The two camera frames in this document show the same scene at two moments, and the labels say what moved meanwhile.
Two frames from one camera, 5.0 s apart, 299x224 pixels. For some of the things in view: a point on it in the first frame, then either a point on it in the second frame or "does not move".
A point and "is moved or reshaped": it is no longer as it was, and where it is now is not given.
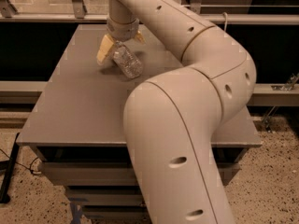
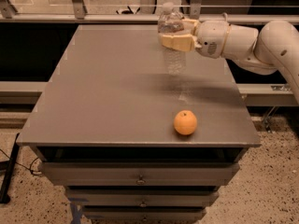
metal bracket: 287,86 does not move
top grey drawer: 115,174 does not move
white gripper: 122,31 -> 211,38
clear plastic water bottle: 127,61 is moved or reshaped
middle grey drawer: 107,197 does not move
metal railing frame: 34,91 does not move
